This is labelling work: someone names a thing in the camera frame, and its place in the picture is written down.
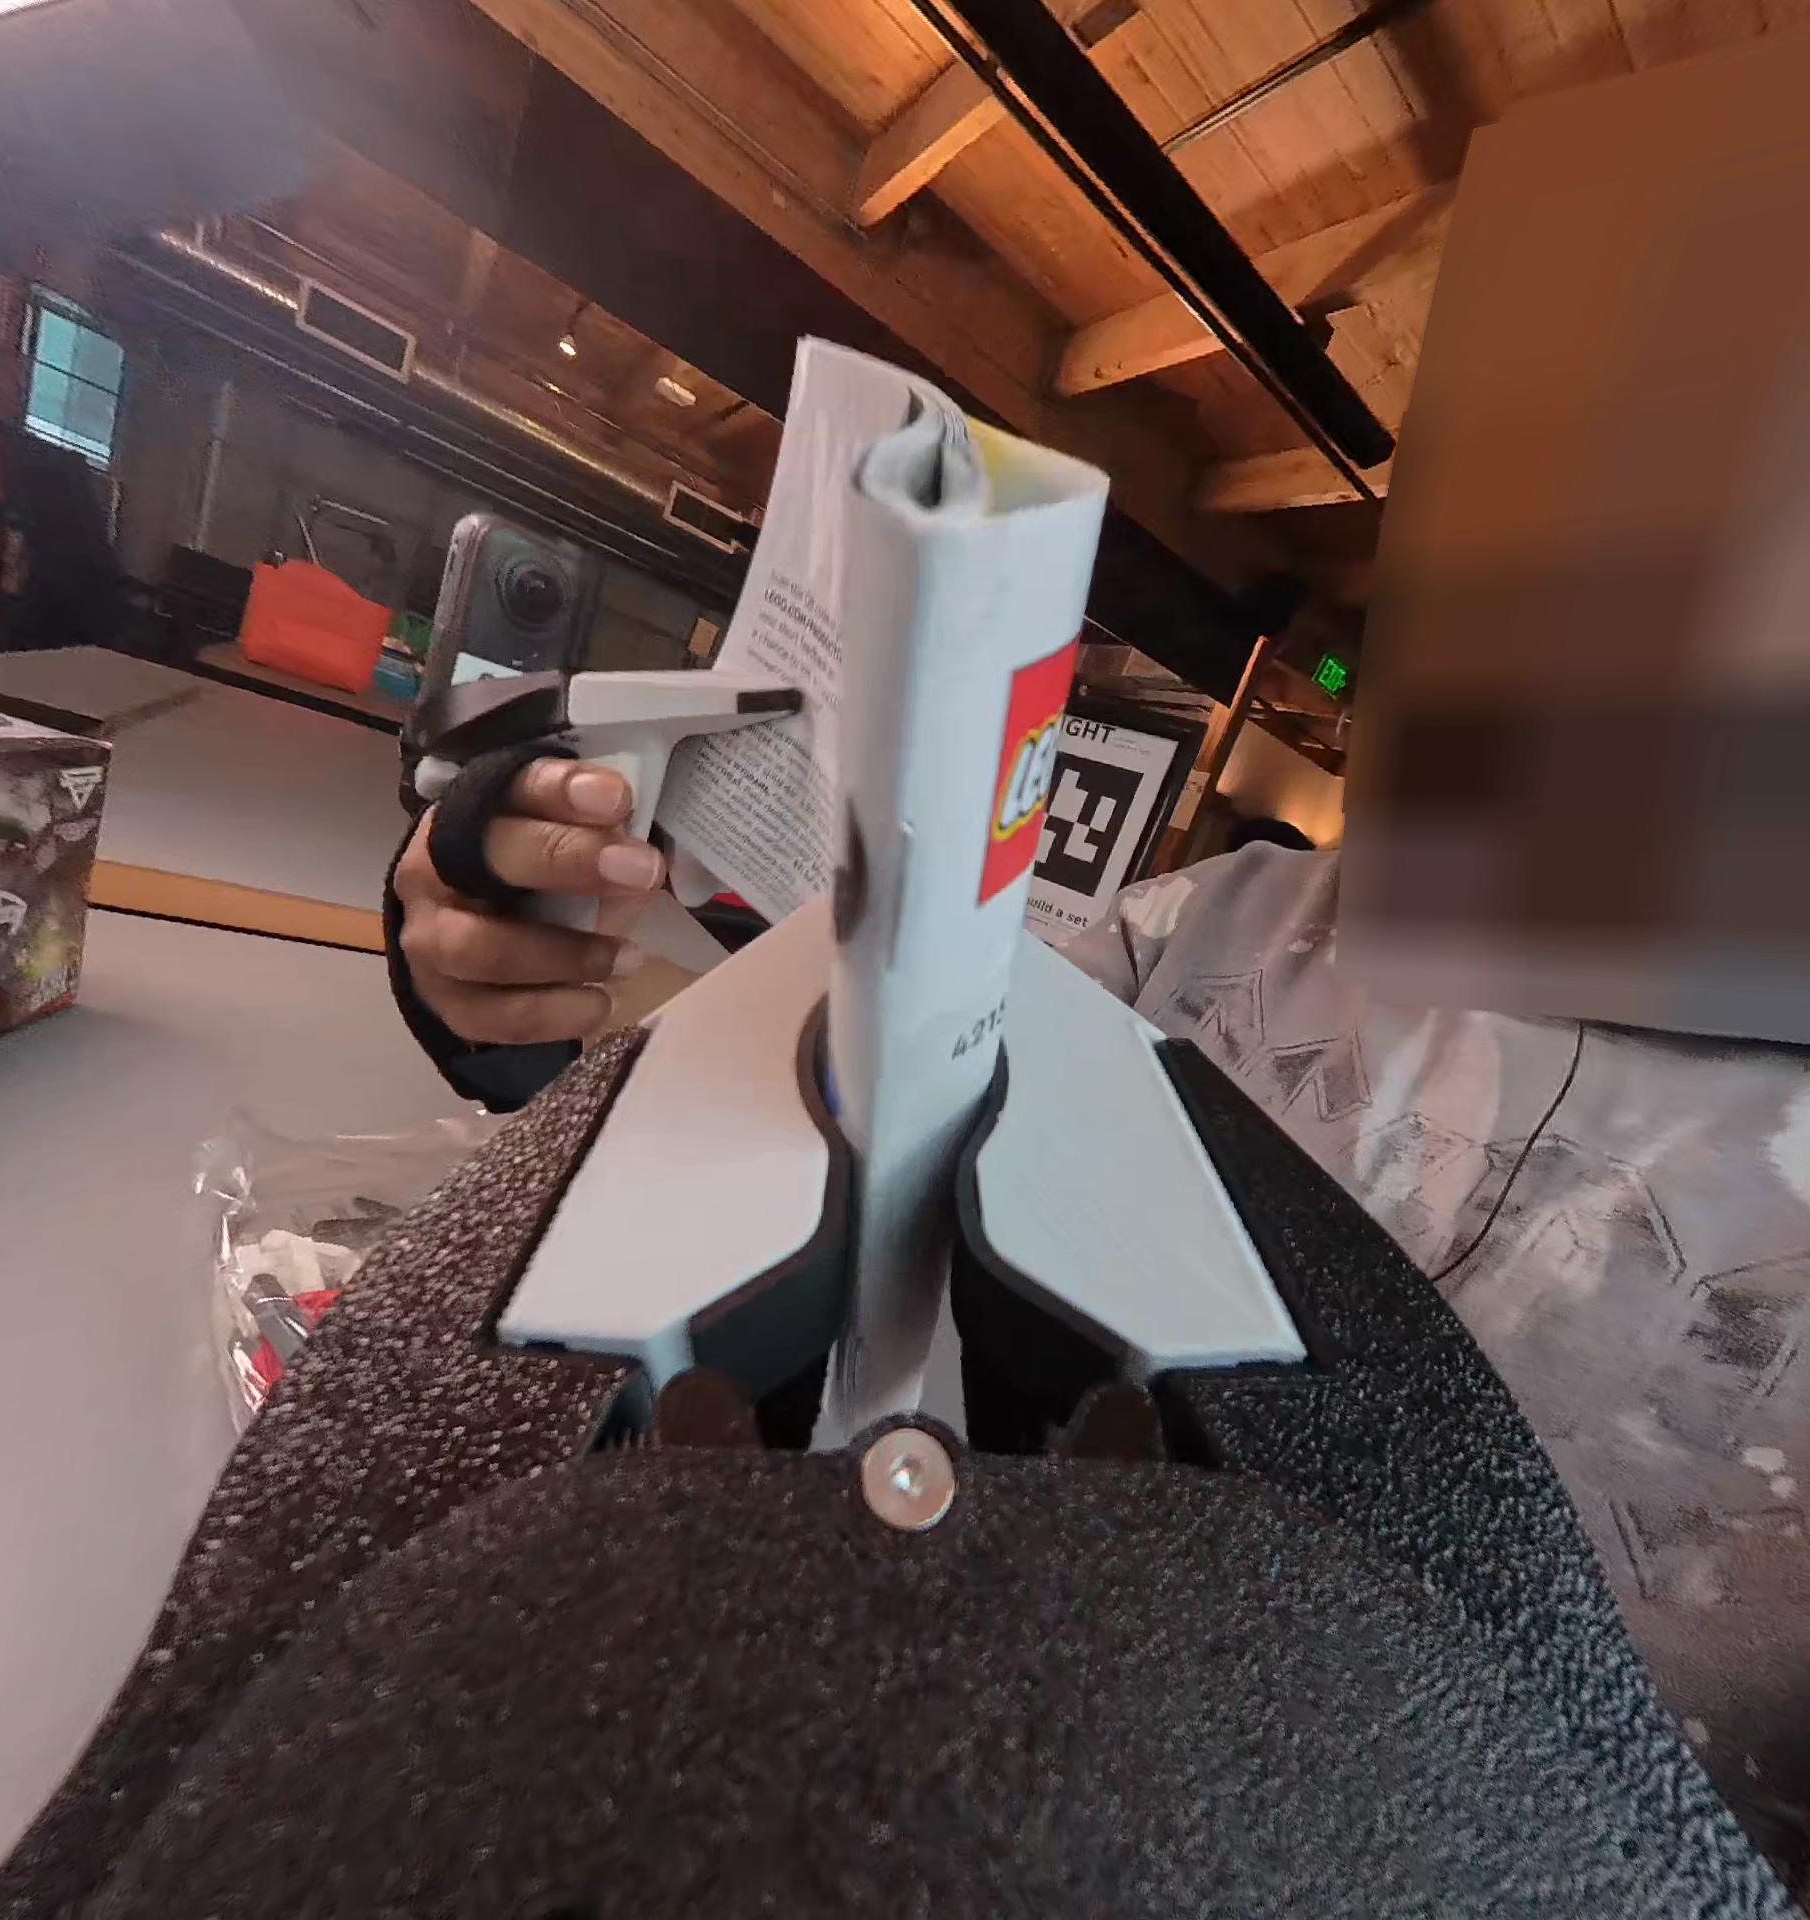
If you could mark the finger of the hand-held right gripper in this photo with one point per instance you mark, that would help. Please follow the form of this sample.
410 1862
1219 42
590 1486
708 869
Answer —
665 699

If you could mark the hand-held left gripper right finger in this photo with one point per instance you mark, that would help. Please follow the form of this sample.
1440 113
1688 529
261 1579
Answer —
1130 1200

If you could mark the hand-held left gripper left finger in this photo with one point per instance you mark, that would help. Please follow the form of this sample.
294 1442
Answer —
651 1185

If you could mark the white instruction booklet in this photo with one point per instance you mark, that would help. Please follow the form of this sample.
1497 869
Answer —
935 720

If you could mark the clear bag of mixed parts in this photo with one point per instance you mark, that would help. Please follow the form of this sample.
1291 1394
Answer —
267 1273

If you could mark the person's right hand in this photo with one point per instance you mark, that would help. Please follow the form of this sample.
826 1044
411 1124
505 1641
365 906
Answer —
528 976

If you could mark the orange bin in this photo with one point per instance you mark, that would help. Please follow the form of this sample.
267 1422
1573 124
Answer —
314 625

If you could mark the grey table with wooden edge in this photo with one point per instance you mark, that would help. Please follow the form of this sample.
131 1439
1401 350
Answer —
244 778

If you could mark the black white marker sign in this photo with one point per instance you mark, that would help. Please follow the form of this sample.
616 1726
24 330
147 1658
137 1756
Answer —
1102 810

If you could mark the paned window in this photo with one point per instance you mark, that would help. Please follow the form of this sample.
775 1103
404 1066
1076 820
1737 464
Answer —
71 376

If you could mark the black toy truck box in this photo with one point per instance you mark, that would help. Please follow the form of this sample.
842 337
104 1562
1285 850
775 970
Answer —
19 872

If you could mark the green lit sign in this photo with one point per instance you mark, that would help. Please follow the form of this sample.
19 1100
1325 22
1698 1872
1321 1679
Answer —
1327 677

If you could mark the metal air duct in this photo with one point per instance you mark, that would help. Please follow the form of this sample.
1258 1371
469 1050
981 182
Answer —
250 265

